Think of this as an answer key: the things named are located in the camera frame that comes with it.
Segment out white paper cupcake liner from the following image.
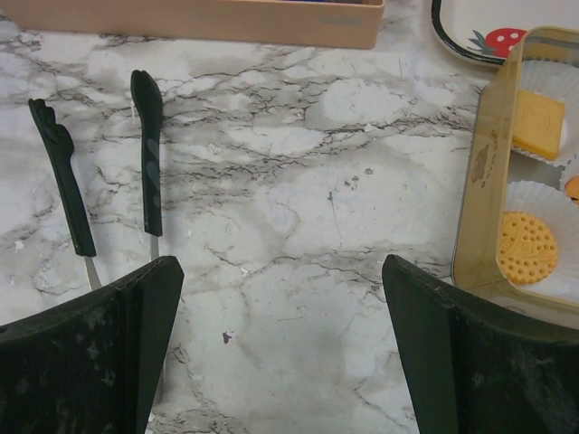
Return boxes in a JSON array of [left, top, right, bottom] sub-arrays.
[[503, 181, 578, 303], [512, 60, 578, 166], [560, 153, 579, 188]]

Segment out black-tipped metal tongs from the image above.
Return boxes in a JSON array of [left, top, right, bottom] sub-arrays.
[[28, 70, 164, 290]]

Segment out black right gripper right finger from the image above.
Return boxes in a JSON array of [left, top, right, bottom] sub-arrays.
[[382, 255, 578, 433]]

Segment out peach plastic desk organizer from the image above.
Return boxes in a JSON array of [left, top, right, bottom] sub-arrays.
[[1, 0, 385, 49]]

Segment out round sandwich cookie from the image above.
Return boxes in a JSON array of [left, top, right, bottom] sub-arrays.
[[498, 212, 559, 285]]

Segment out small oval brown cookie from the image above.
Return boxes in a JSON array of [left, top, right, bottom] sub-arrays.
[[565, 175, 579, 203]]

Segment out gold metal cookie tin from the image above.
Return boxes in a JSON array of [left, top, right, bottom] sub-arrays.
[[452, 27, 578, 328]]

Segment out rectangular tan biscuit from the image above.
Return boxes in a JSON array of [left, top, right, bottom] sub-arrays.
[[513, 90, 565, 161]]

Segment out strawberry print white tray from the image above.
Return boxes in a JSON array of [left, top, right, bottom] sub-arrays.
[[431, 0, 578, 66]]

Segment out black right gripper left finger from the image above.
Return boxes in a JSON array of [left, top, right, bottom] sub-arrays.
[[1, 256, 184, 433]]

